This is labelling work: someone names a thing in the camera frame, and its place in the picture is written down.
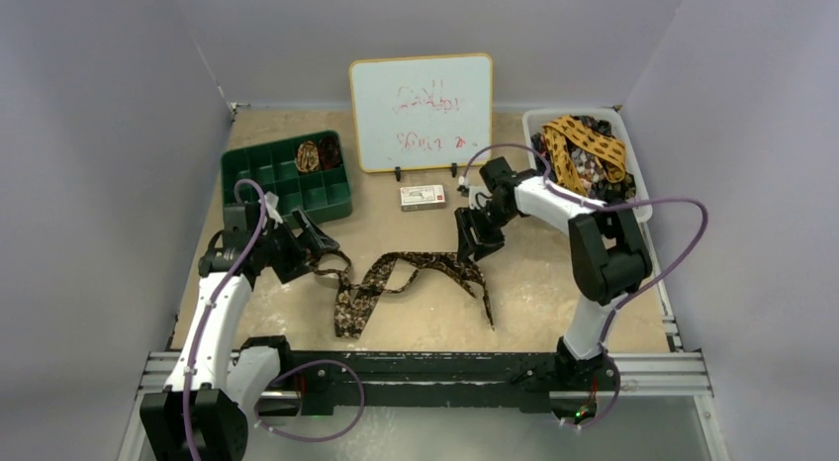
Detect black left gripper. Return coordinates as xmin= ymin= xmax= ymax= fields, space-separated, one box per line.
xmin=252 ymin=208 xmax=336 ymax=283

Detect green compartment tray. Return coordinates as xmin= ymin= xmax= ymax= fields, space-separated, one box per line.
xmin=221 ymin=130 xmax=353 ymax=224

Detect brown floral tie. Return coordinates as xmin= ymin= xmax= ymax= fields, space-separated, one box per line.
xmin=308 ymin=249 xmax=495 ymax=339

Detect small white cardboard box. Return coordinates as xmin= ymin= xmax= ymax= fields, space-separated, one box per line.
xmin=400 ymin=184 xmax=447 ymax=212

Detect white plastic basket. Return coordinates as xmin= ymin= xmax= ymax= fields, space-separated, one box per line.
xmin=515 ymin=108 xmax=653 ymax=232

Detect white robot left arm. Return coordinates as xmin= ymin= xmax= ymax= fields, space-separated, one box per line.
xmin=140 ymin=202 xmax=339 ymax=460

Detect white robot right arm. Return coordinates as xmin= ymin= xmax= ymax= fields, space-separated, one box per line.
xmin=455 ymin=157 xmax=652 ymax=389

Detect dark floral ties pile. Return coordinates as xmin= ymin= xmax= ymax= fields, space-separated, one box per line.
xmin=530 ymin=116 xmax=637 ymax=204

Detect rolled yellow patterned tie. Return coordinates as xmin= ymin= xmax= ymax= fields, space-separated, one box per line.
xmin=295 ymin=140 xmax=321 ymax=174

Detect rolled dark red tie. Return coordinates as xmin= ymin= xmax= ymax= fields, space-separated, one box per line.
xmin=318 ymin=135 xmax=343 ymax=171

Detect yellow spotted tie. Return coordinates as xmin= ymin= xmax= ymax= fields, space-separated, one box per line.
xmin=541 ymin=115 xmax=628 ymax=197

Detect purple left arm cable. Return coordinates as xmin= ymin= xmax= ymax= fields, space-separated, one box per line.
xmin=182 ymin=178 xmax=366 ymax=461

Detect whiteboard with yellow frame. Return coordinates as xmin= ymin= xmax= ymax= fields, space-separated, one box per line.
xmin=348 ymin=52 xmax=494 ymax=173

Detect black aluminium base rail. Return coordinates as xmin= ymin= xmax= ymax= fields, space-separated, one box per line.
xmin=138 ymin=346 xmax=713 ymax=420

